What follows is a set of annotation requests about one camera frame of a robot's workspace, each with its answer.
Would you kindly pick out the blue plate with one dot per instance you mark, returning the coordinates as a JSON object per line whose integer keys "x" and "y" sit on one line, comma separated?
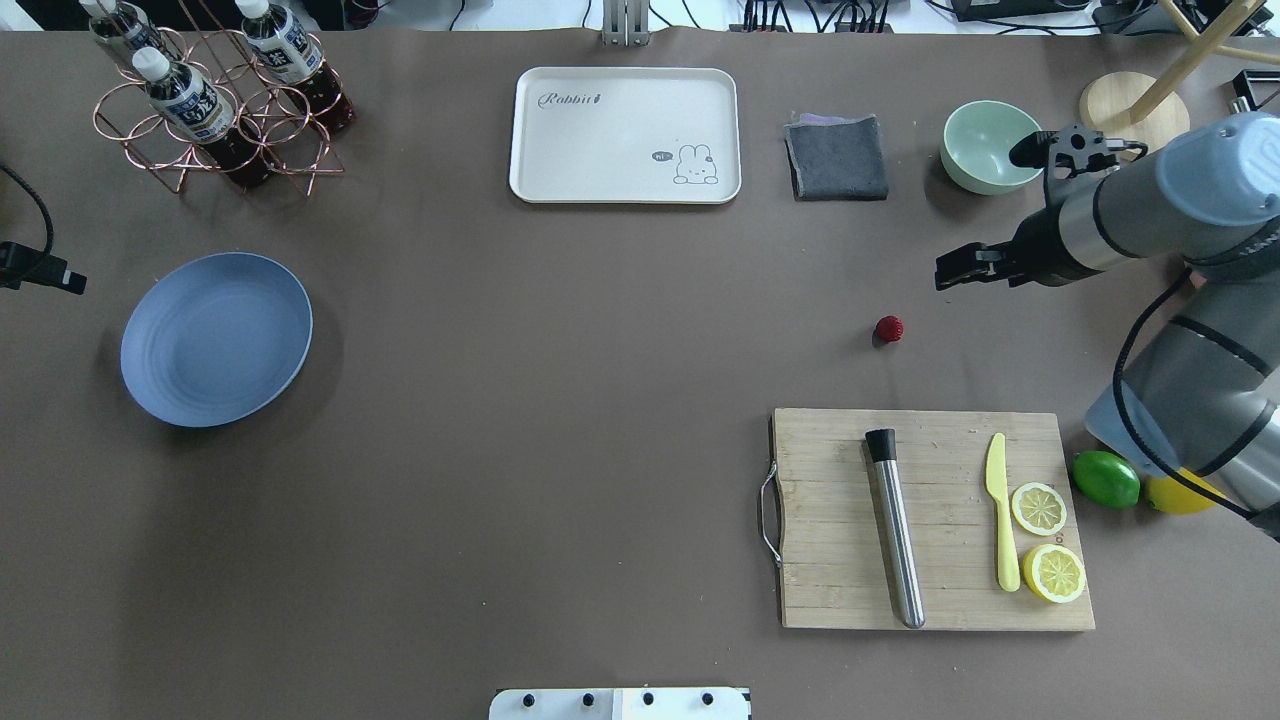
{"x": 216, "y": 340}

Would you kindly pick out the yellow lemon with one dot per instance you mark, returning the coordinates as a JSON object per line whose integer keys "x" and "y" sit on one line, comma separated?
{"x": 1167, "y": 494}

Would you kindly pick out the tea bottle two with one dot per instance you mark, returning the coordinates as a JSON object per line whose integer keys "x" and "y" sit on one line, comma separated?
{"x": 290, "y": 56}

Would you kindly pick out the cream rabbit tray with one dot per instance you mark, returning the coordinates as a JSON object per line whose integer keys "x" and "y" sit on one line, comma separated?
{"x": 625, "y": 135}

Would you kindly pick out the mint green bowl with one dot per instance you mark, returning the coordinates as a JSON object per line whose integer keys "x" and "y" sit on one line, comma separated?
{"x": 975, "y": 148}

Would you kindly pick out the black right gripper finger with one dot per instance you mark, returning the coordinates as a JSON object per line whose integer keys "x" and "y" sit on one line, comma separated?
{"x": 970, "y": 258}
{"x": 943, "y": 281}

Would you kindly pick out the grey folded cloth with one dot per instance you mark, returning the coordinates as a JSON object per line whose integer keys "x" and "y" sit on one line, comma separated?
{"x": 835, "y": 158}

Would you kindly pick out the tea bottle three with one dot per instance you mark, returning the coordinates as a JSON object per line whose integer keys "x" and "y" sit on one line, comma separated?
{"x": 196, "y": 107}

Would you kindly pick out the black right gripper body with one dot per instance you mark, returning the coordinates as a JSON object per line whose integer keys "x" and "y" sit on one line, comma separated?
{"x": 1038, "y": 243}

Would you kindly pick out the red strawberry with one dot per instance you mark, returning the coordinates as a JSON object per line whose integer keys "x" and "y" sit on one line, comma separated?
{"x": 889, "y": 329}

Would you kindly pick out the lemon half near knife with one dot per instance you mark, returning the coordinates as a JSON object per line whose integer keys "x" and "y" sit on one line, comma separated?
{"x": 1038, "y": 509}

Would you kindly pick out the green lime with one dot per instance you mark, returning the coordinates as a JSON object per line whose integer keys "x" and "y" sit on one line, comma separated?
{"x": 1107, "y": 479}

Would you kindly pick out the steel muddler black tip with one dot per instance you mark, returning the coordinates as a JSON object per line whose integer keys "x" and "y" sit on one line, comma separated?
{"x": 881, "y": 445}

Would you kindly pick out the wooden cutting board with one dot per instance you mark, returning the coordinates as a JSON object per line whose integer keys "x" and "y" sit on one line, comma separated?
{"x": 833, "y": 546}

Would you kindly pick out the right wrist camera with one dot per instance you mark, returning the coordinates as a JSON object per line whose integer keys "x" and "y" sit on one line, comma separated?
{"x": 1077, "y": 149}

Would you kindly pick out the yellow plastic knife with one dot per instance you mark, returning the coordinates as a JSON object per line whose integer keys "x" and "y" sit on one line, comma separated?
{"x": 997, "y": 487}

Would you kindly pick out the aluminium frame post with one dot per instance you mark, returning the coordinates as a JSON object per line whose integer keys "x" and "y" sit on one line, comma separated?
{"x": 625, "y": 23}

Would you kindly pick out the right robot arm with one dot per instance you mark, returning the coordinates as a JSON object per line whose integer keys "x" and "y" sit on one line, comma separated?
{"x": 1192, "y": 400}

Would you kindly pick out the copper wire bottle rack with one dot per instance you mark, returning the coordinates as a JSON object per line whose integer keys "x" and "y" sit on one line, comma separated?
{"x": 247, "y": 104}

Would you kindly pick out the tea bottle one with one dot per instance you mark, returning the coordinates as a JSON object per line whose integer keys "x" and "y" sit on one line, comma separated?
{"x": 121, "y": 29}

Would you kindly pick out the wooden cup tree stand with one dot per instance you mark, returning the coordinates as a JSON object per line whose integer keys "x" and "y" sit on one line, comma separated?
{"x": 1146, "y": 109}

